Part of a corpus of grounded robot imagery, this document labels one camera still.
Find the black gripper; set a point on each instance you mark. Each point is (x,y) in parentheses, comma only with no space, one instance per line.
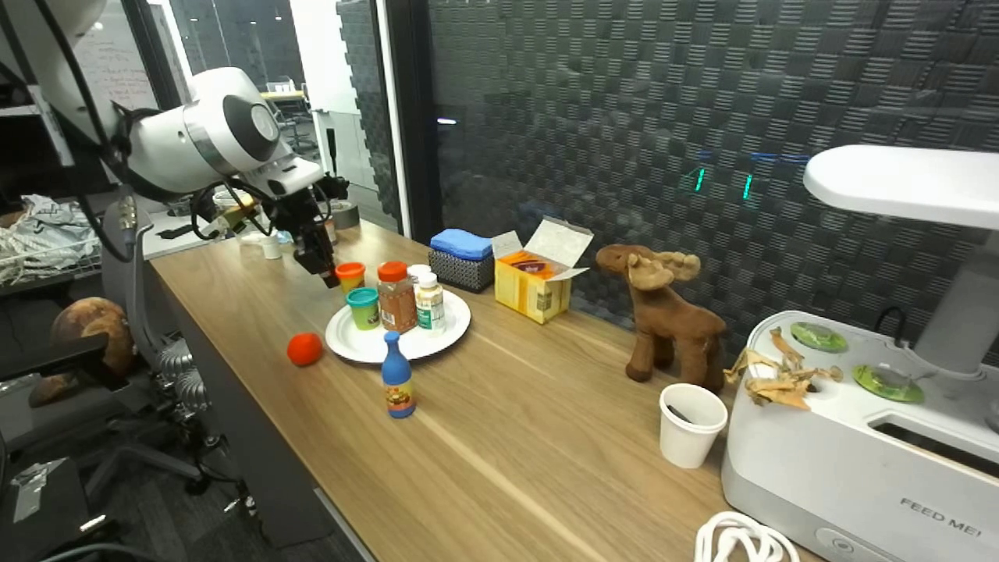
(306,219)

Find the green dough can teal lid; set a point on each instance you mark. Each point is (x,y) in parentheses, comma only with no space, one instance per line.
(362,310)

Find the brown spice bottle orange lid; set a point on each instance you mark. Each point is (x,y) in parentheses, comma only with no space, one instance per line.
(396,301)

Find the white pill bottle blue label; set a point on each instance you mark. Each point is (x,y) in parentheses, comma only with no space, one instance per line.
(418,274)

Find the white bottle green label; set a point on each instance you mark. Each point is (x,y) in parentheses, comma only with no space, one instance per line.
(428,306)

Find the blue toy bottle colourful label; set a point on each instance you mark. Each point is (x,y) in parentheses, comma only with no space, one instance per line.
(396,383)

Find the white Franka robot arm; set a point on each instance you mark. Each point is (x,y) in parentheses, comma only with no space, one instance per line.
(196,135)

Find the white paper plate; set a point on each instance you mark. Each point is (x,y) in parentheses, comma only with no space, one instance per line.
(448,330)

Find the small white cup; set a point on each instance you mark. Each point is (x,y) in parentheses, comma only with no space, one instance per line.
(272,247)

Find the grey metal tin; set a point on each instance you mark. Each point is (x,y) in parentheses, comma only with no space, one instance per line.
(345,218)

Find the red toy strawberry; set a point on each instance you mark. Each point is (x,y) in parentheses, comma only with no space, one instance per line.
(303,350)

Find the grey woven basket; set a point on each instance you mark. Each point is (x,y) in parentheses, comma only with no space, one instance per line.
(458,274)

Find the blue folded cloth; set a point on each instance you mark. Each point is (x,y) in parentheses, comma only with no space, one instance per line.
(460,245)

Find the grey office chair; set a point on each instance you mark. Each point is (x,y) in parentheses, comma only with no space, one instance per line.
(130,301)

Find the open yellow cardboard box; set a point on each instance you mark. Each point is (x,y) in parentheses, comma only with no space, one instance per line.
(531,286)

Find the brown plush toy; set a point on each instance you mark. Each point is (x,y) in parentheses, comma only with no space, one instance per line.
(93,330)

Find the pile of patterned cloth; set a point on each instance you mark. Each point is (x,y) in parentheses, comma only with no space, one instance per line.
(40,242)

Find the brown moose plush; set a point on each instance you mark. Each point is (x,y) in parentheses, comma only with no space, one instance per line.
(667,317)

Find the white paper cup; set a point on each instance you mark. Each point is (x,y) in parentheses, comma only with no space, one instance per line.
(692,427)

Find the dried brown plant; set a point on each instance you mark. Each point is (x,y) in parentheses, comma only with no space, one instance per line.
(774,378)

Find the white indoor garden appliance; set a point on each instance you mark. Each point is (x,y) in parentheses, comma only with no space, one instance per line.
(861,470)

